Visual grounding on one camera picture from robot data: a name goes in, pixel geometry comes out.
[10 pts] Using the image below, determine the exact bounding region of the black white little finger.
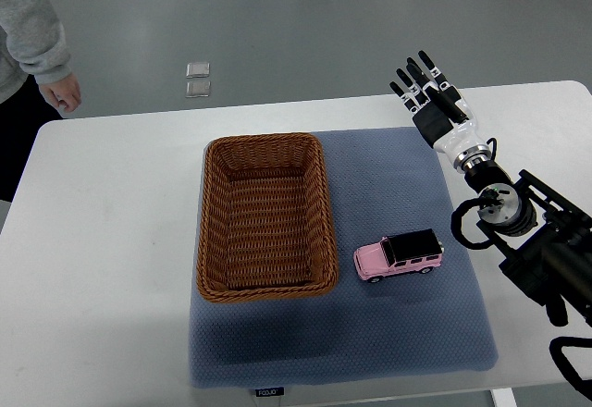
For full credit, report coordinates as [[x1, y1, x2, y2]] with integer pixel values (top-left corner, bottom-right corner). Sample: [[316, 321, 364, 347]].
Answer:
[[389, 81, 419, 114]]

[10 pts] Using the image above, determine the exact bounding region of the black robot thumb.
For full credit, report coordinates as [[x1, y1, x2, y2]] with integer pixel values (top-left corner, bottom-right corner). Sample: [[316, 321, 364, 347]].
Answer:
[[431, 89, 468, 123]]

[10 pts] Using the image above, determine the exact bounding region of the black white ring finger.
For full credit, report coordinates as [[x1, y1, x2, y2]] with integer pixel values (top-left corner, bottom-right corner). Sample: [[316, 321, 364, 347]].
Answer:
[[396, 68, 429, 105]]

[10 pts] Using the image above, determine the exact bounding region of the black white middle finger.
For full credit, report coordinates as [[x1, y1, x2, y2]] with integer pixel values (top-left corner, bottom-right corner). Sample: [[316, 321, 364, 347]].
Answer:
[[406, 57, 438, 95]]

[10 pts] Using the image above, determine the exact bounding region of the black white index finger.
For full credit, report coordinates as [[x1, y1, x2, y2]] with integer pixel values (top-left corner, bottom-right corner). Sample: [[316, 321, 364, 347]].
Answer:
[[418, 50, 450, 91]]

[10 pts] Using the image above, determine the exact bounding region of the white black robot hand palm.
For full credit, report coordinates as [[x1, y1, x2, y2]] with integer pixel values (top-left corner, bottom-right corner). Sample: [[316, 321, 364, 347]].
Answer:
[[412, 95, 492, 172]]

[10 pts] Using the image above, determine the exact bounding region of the pink toy car black roof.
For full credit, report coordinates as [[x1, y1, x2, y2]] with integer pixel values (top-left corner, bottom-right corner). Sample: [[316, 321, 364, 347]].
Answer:
[[353, 228, 445, 283]]

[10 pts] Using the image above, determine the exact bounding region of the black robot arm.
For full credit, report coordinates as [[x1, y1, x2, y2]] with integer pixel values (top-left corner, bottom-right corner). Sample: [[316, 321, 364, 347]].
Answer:
[[389, 51, 591, 327]]

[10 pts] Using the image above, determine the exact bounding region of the brown wicker basket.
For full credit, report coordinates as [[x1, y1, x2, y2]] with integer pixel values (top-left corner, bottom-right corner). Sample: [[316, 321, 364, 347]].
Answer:
[[196, 132, 339, 303]]

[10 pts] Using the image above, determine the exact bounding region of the bystander bare hand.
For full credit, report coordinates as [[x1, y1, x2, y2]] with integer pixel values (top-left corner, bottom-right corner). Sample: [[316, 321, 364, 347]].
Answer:
[[38, 73, 82, 113]]

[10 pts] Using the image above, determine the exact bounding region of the blue grey cushion mat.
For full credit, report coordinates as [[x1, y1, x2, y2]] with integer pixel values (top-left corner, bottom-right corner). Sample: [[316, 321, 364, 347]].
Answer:
[[189, 128, 498, 389]]

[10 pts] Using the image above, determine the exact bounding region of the lower metal floor plate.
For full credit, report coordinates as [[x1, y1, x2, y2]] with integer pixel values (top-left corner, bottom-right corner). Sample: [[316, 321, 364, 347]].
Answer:
[[185, 80, 211, 98]]

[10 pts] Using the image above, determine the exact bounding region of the metal floor plate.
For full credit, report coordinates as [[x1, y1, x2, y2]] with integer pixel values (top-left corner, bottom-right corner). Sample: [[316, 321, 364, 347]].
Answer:
[[185, 80, 211, 98], [186, 61, 210, 79]]

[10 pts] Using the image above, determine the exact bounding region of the upper metal floor plate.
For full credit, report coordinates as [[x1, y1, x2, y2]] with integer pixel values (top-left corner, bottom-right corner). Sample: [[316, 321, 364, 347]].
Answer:
[[186, 61, 210, 79]]

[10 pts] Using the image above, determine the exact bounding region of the white table leg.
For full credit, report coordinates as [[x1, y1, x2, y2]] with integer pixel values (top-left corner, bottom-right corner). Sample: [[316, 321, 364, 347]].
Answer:
[[490, 388, 517, 407]]

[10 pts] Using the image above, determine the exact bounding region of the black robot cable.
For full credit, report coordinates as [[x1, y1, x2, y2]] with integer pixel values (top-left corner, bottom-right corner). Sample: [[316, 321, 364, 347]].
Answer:
[[549, 335, 592, 407]]

